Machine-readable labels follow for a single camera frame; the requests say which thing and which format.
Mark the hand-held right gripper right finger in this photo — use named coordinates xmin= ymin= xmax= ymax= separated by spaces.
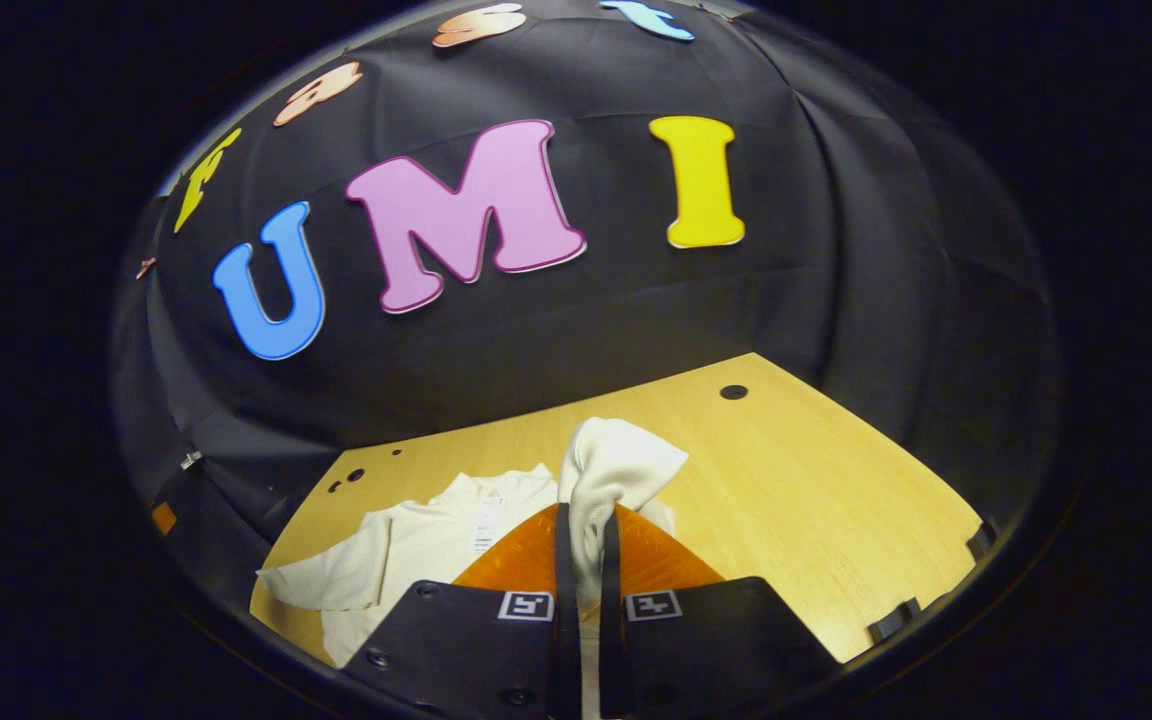
xmin=598 ymin=503 xmax=842 ymax=720

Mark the cream white sweater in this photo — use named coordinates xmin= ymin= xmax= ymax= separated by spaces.
xmin=256 ymin=417 xmax=689 ymax=720

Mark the black backdrop cloth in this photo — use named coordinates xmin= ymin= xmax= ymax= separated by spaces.
xmin=108 ymin=0 xmax=1067 ymax=561

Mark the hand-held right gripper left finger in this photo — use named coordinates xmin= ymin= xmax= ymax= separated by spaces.
xmin=341 ymin=503 xmax=582 ymax=720

